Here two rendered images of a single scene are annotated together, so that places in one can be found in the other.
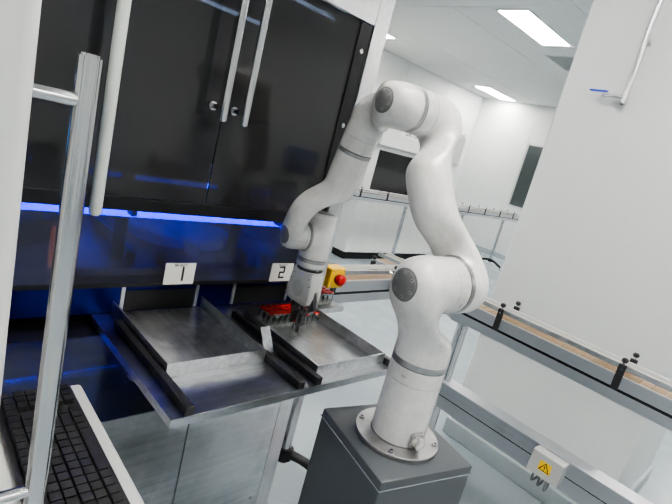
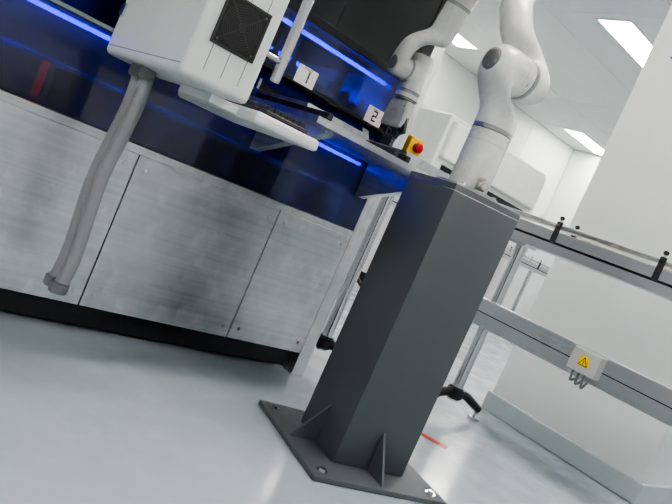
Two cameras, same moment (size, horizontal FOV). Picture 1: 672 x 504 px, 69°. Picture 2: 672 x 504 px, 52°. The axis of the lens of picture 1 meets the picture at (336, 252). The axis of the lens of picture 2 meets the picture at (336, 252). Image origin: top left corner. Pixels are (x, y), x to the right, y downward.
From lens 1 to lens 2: 1.34 m
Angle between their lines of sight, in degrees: 10
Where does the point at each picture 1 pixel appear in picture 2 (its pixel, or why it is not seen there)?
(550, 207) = (622, 168)
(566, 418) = not seen: hidden behind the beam
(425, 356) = (498, 116)
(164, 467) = (247, 255)
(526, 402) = not seen: hidden behind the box
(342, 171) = (447, 17)
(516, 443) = (559, 350)
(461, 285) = (530, 67)
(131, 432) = (237, 202)
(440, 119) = not seen: outside the picture
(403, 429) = (474, 172)
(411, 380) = (485, 134)
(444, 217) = (524, 29)
